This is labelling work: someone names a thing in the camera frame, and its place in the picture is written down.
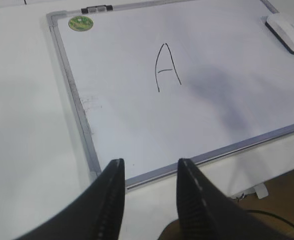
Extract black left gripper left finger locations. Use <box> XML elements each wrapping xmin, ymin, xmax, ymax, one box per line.
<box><xmin>20</xmin><ymin>158</ymin><xmax>125</xmax><ymax>240</ymax></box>

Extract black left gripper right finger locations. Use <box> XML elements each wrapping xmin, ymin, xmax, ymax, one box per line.
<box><xmin>176</xmin><ymin>158</ymin><xmax>289</xmax><ymax>240</ymax></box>

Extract white whiteboard eraser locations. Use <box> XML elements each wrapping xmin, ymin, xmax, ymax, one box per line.
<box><xmin>265</xmin><ymin>12</ymin><xmax>294</xmax><ymax>54</ymax></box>

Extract round green magnet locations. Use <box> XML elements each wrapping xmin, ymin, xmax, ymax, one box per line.
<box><xmin>68</xmin><ymin>16</ymin><xmax>94</xmax><ymax>32</ymax></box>

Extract black floor cable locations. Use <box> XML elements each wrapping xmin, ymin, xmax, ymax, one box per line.
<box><xmin>233</xmin><ymin>192</ymin><xmax>294</xmax><ymax>237</ymax></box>

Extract white table bracket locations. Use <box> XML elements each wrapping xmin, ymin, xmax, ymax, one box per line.
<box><xmin>244</xmin><ymin>183</ymin><xmax>269</xmax><ymax>199</ymax></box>

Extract white board with aluminium frame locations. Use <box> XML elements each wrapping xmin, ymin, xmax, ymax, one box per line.
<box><xmin>47</xmin><ymin>0</ymin><xmax>294</xmax><ymax>189</ymax></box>

